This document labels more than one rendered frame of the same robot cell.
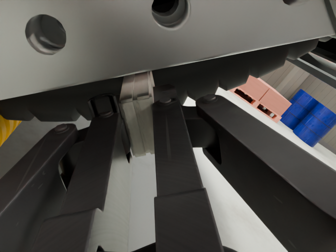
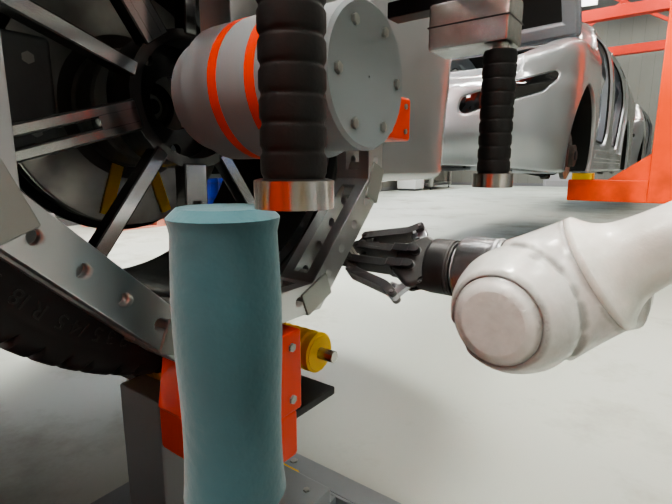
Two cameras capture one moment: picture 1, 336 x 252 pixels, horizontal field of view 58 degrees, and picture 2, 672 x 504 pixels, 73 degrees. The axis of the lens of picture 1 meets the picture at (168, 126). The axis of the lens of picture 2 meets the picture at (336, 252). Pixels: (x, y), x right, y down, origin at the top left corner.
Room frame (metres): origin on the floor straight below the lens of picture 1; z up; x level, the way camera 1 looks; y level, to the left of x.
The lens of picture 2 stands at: (-0.42, 0.42, 0.77)
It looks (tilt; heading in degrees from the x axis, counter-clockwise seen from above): 10 degrees down; 325
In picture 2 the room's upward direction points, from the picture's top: straight up
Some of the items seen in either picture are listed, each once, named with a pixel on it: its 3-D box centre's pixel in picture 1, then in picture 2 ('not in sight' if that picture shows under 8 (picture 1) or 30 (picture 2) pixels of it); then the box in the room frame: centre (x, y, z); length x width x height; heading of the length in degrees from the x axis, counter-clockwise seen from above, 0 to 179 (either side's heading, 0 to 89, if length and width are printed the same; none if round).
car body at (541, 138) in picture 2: not in sight; (515, 98); (2.61, -3.96, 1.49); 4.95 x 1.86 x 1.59; 109
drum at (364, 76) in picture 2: not in sight; (283, 88); (0.01, 0.19, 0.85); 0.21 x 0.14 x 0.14; 19
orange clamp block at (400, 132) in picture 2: not in sight; (378, 119); (0.18, -0.08, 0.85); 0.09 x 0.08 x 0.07; 109
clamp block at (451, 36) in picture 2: not in sight; (474, 25); (-0.06, -0.01, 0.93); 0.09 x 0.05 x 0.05; 19
